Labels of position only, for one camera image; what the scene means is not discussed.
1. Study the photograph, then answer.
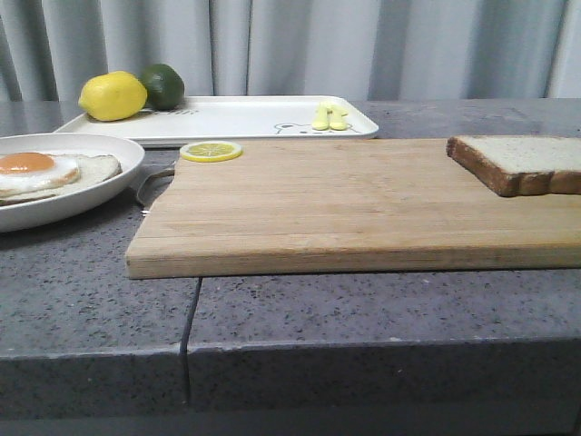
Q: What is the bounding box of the white round plate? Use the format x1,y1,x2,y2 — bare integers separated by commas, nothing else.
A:
1,133,144,233

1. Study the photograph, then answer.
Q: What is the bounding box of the white rectangular tray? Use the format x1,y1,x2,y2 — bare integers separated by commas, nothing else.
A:
56,95,379,148

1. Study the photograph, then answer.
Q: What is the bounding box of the wooden cutting board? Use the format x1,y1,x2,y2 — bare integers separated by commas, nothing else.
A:
125,139,580,279

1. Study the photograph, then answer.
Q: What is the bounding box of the left yellow small utensil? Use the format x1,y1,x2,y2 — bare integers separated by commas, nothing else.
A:
311,103,330,131

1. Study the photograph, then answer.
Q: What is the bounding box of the yellow small utensil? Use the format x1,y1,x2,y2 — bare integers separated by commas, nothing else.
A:
311,103,330,131
328,104,348,131

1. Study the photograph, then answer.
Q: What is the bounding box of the yellow lemon slice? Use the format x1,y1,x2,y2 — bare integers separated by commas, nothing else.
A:
180,141,243,163

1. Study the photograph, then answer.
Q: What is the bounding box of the right yellow small utensil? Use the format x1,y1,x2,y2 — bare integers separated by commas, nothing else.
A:
328,104,348,131

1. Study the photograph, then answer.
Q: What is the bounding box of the green lime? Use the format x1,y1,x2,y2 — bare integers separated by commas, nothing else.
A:
140,64,185,111

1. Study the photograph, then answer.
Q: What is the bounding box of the fried egg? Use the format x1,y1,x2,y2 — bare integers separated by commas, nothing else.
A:
1,152,80,196

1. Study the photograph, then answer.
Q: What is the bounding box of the grey curtain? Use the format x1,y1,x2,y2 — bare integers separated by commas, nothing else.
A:
1,1,580,101

